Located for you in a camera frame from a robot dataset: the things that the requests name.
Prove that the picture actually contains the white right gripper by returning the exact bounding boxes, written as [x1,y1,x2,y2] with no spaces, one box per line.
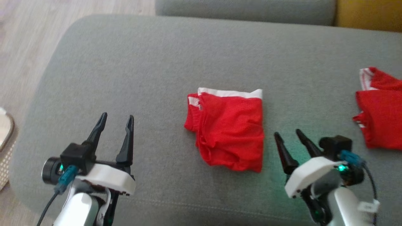
[274,129,343,199]

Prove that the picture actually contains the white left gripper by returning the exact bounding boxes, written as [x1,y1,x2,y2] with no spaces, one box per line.
[75,112,136,196]

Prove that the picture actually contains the red shorts white waistband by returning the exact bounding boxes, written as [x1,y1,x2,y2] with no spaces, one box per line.
[184,87,265,173]

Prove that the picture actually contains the red basketball jersey number 23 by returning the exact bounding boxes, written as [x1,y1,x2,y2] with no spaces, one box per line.
[352,67,402,150]

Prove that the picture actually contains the beige woven laundry basket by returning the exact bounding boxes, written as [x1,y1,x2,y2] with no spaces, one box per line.
[0,107,16,192]

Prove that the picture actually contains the grey fabric sofa seat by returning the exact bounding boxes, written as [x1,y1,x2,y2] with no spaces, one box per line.
[9,14,402,226]

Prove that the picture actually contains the grey sofa back cushion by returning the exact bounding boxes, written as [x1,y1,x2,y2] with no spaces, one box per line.
[155,0,337,26]

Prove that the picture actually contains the yellow cushion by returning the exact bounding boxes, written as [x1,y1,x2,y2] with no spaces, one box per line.
[334,0,402,32]

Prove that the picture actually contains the right arm cable teal plug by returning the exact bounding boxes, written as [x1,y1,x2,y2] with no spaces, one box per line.
[339,150,379,226]

